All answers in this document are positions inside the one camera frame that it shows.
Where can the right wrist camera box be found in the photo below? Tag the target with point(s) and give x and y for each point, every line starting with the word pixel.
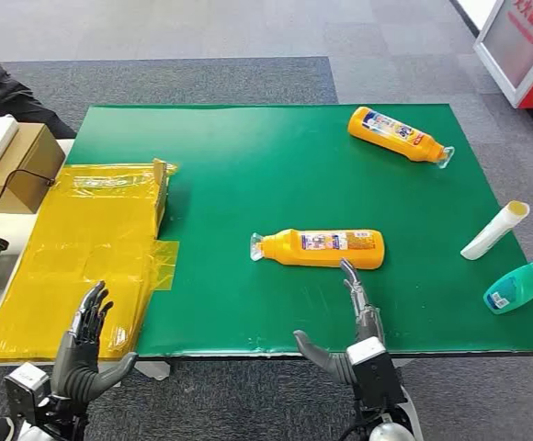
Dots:
pixel 377 374

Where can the orange bottle with clear cap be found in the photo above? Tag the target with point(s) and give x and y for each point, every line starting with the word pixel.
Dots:
pixel 326 249
pixel 395 137

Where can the yellow taped cardboard box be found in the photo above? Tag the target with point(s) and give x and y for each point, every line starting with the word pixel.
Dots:
pixel 87 243

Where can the white table foot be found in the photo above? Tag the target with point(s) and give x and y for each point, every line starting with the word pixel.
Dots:
pixel 154 369

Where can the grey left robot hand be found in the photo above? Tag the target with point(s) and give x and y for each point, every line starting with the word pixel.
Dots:
pixel 75 365

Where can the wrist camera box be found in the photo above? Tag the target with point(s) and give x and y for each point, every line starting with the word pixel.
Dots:
pixel 27 386
pixel 377 374

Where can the brown cardboard box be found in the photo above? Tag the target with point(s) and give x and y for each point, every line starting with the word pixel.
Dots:
pixel 32 176

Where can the white tube bottle yellow end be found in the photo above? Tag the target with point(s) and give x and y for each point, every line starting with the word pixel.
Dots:
pixel 493 231

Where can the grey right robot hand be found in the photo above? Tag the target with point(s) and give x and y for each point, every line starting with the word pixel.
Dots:
pixel 367 322

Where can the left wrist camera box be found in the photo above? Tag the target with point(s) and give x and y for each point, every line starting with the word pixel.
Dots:
pixel 27 386

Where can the person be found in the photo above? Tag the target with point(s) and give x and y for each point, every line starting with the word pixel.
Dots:
pixel 14 97

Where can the red and white sign cabinet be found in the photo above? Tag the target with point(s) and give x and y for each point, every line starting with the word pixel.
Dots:
pixel 519 42

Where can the teal plastic bottle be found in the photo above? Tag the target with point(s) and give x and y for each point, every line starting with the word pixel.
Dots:
pixel 519 287

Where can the green table mat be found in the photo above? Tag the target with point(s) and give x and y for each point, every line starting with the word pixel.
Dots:
pixel 294 170

